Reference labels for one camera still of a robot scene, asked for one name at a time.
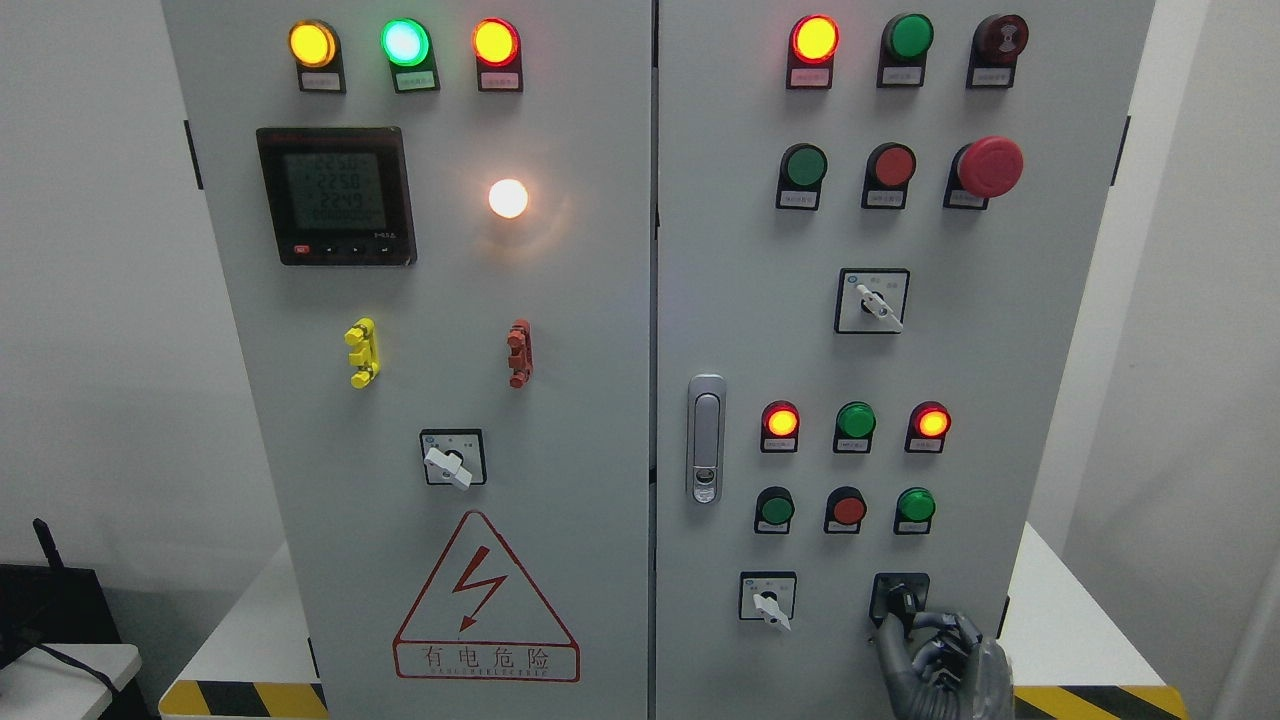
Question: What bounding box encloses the green indicator middle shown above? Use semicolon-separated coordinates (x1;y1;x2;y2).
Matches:
832;401;877;454

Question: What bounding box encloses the red indicator middle right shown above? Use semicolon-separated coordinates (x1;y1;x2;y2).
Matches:
904;401;952;454

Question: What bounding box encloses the green indicator top right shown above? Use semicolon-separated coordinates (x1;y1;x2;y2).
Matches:
877;12;934;88

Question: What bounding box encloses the dark red buzzer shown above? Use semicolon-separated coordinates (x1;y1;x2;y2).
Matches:
966;14;1029;88

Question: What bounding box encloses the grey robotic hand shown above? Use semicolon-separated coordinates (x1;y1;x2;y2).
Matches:
876;612;1015;719

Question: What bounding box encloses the black device with antenna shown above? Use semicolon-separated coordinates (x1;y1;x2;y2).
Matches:
1;519;152;719

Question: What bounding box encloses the white side table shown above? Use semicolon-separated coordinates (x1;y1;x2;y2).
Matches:
1;643;142;719

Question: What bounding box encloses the green push button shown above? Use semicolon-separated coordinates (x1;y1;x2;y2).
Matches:
774;143;828;211
753;486;795;536
893;487;937;536

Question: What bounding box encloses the red push button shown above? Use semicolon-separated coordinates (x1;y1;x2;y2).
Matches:
861;142;916;210
823;486;868;534

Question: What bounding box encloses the red push button lower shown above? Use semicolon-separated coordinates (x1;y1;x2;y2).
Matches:
823;486;868;534

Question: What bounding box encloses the green lit indicator light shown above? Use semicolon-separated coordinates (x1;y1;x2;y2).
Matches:
380;17;440;94

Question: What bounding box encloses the green push button lower left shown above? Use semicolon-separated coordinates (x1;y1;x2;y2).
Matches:
753;486;795;536

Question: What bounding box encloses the white glowing lamp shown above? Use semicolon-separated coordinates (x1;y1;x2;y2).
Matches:
486;178;530;219

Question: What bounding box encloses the black cable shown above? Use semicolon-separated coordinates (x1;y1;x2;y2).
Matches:
0;641;123;701

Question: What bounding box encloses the red lit indicator left door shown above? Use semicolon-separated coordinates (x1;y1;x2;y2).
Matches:
472;17;524;94

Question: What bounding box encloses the green push button upper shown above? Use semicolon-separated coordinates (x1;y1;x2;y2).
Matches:
774;143;828;211

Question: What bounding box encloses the green push button lower right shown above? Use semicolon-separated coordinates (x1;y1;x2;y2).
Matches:
893;487;937;536

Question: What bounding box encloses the black rotary knob switch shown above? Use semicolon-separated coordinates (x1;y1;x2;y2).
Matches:
869;571;931;639

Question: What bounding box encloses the grey right cabinet door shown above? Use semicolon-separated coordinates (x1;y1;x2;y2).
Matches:
653;1;1153;719

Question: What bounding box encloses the red lit indicator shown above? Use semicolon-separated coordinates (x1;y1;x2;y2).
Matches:
785;14;840;90
760;400;800;454

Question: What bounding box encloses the white selector switch upper right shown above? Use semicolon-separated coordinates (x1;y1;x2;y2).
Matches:
835;268;910;334

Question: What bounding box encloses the silver door handle lock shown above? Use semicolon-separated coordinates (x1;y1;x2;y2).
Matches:
686;374;727;503

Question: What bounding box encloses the white platform with hazard stripes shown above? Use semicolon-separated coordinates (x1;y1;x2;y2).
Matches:
159;528;1188;719

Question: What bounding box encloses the white selector switch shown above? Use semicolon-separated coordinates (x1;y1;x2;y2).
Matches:
835;268;910;334
739;571;797;632

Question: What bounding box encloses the yellow terminal connector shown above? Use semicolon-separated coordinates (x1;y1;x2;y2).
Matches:
344;316;380;389

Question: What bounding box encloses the red lit indicator middle left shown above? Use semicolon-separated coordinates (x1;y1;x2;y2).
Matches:
760;400;800;454

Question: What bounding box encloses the white selector switch left door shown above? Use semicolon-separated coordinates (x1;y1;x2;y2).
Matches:
420;428;486;489

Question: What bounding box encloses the red emergency stop button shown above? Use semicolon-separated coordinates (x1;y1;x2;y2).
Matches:
943;135;1025;210

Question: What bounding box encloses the red lit indicator top right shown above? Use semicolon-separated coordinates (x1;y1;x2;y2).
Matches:
785;14;840;90

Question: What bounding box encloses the yellow indicator light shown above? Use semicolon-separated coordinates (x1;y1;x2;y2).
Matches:
288;19;346;94

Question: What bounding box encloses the white selector switch lower right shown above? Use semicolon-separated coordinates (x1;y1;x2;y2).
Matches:
739;571;797;632

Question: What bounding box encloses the red push button upper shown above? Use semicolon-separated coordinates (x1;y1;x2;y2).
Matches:
861;142;916;210

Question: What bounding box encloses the red terminal connector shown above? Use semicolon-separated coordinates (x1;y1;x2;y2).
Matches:
506;318;534;389

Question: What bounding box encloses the grey cabinet door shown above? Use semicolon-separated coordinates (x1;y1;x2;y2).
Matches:
163;1;653;719
653;1;1153;719

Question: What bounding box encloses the black digital power meter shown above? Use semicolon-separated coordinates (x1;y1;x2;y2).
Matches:
256;126;417;266

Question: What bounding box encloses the grey left cabinet door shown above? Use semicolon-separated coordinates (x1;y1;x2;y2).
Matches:
163;1;653;719

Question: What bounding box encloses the red high voltage warning sticker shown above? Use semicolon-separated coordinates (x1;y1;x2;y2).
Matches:
393;510;580;683

